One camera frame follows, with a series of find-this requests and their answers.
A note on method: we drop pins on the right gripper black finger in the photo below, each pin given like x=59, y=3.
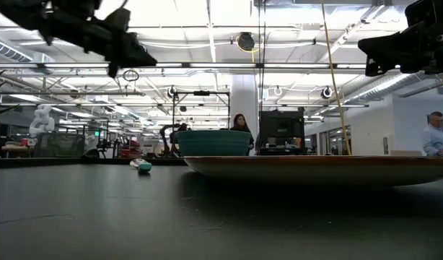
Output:
x=382, y=65
x=387, y=43

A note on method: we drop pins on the teal bowl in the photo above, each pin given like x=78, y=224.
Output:
x=214, y=142

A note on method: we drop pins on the red plate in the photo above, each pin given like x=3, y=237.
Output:
x=315, y=169

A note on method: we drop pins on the black background robot arm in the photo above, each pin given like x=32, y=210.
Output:
x=165, y=139

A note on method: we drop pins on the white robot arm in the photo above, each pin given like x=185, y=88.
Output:
x=42, y=121

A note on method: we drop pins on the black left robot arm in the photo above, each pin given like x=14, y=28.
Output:
x=26, y=14

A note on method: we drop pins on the red cart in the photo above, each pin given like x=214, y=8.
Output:
x=129, y=148

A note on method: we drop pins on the person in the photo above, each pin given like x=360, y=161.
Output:
x=435, y=139
x=240, y=122

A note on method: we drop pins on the beige box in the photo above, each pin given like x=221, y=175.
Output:
x=405, y=153

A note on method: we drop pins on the black mesh bin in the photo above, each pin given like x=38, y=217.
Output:
x=59, y=144

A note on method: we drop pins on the wooden workbench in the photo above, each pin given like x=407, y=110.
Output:
x=8, y=148

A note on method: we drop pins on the black frame stand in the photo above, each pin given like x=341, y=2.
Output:
x=201, y=93

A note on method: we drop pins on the black table frame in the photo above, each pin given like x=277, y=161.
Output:
x=62, y=162

